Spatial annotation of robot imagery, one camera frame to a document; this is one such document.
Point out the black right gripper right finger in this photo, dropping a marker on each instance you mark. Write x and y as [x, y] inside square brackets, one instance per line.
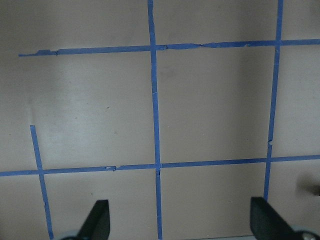
[265, 222]

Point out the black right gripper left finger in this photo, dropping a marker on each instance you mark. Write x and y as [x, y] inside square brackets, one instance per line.
[97, 224]

